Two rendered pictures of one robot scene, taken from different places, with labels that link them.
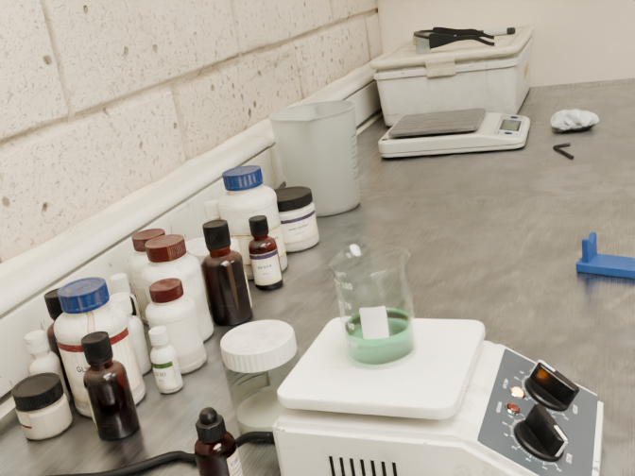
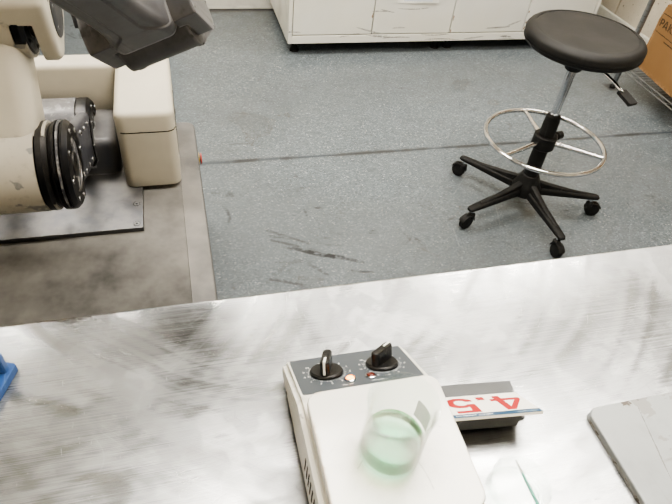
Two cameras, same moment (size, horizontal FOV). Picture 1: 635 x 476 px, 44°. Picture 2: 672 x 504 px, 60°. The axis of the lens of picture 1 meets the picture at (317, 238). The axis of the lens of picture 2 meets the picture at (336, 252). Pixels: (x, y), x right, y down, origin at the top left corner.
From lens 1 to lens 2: 0.71 m
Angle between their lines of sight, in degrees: 104
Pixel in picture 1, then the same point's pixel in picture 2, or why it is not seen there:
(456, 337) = (343, 404)
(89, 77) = not seen: outside the picture
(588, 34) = not seen: outside the picture
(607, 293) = (35, 418)
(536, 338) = (147, 455)
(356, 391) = (449, 440)
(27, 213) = not seen: outside the picture
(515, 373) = (327, 384)
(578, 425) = (337, 359)
